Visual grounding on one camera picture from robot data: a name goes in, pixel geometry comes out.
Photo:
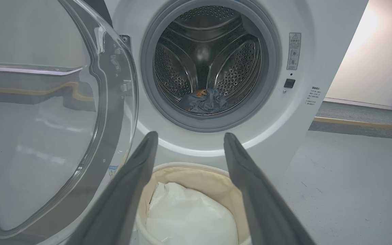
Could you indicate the blue energy label sticker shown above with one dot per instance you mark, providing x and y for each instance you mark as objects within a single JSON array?
[{"x": 113, "y": 171}]

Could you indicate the blue orange patterned garment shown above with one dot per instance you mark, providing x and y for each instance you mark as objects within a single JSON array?
[{"x": 206, "y": 102}]

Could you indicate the grey warning label sticker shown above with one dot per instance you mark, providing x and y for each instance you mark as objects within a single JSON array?
[{"x": 293, "y": 51}]

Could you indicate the grey rubber door gasket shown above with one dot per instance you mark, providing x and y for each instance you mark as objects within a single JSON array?
[{"x": 148, "y": 85}]

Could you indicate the silver wall rail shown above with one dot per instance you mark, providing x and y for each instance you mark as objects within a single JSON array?
[{"x": 29, "y": 69}]

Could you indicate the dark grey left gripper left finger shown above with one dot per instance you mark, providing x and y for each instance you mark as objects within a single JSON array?
[{"x": 121, "y": 204}]

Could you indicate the white cloth bundle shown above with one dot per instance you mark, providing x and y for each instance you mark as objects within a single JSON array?
[{"x": 189, "y": 217}]

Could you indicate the white washing machine body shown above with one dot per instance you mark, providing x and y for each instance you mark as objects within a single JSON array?
[{"x": 284, "y": 119}]

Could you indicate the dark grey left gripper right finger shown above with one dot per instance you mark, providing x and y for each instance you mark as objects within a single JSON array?
[{"x": 264, "y": 211}]

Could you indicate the round dark glass washer door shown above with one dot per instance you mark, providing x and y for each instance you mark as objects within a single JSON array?
[{"x": 128, "y": 102}]

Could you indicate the small printed text label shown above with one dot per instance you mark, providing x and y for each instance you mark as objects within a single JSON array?
[{"x": 313, "y": 96}]

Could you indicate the black door latch socket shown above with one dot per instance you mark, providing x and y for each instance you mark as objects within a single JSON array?
[{"x": 289, "y": 83}]

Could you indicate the perforated steel washer drum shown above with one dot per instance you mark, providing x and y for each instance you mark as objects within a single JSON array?
[{"x": 237, "y": 68}]

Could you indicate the cream canvas laundry basket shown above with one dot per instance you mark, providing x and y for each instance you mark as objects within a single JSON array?
[{"x": 189, "y": 175}]

